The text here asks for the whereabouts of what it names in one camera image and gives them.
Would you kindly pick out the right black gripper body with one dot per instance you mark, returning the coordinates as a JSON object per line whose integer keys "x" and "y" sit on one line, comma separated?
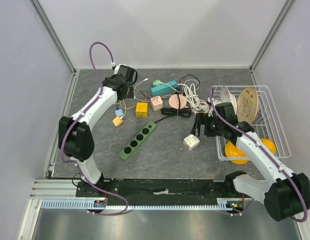
{"x": 213, "y": 126}

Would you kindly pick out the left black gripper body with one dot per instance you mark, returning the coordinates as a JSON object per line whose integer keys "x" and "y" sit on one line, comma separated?
{"x": 129, "y": 93}

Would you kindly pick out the white cube adapter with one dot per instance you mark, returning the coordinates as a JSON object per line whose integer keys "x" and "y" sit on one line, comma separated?
{"x": 191, "y": 142}

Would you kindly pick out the yellow cube socket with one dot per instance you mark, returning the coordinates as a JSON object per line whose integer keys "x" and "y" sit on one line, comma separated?
{"x": 141, "y": 110}

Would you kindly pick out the orange charger plug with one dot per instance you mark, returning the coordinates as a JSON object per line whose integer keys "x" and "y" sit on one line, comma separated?
{"x": 117, "y": 121}

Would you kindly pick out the pink round socket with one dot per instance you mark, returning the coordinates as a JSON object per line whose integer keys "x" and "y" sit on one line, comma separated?
{"x": 177, "y": 101}

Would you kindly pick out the green power strip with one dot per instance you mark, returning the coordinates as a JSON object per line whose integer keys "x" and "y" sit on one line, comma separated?
{"x": 137, "y": 141}

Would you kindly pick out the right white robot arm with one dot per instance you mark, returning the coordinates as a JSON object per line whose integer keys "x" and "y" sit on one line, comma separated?
{"x": 284, "y": 193}

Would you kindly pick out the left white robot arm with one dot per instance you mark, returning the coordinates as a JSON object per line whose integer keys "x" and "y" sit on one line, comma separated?
{"x": 75, "y": 133}

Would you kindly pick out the blue charger plug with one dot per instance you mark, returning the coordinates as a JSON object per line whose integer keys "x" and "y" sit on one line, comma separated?
{"x": 119, "y": 112}

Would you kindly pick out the light green plug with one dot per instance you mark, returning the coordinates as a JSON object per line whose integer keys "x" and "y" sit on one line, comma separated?
{"x": 156, "y": 83}

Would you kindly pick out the yellow bowl front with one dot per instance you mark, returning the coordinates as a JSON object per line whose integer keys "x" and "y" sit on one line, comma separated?
{"x": 237, "y": 156}

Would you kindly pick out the yellow bowl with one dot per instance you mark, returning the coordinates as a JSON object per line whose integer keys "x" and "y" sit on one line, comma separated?
{"x": 269, "y": 144}
{"x": 237, "y": 156}

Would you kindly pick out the white bowl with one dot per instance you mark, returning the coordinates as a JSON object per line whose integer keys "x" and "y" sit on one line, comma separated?
{"x": 227, "y": 97}

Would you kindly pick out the beige patterned plate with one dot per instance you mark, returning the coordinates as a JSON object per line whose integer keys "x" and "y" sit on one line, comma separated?
{"x": 247, "y": 105}

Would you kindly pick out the pink cube socket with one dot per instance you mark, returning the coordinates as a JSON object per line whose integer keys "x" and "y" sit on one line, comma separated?
{"x": 156, "y": 103}

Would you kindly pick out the teal power strip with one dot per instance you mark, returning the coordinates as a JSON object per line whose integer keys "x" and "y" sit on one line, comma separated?
{"x": 164, "y": 88}

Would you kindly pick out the yellow bowl right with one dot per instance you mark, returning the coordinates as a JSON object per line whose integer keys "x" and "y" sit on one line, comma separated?
{"x": 269, "y": 144}

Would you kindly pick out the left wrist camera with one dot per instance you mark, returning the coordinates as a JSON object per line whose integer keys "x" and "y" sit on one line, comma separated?
{"x": 115, "y": 68}

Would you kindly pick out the white wire dish rack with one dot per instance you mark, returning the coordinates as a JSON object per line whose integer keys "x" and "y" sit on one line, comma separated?
{"x": 267, "y": 123}

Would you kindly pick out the light blue cable duct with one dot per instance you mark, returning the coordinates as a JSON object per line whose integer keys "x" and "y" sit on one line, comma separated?
{"x": 84, "y": 204}

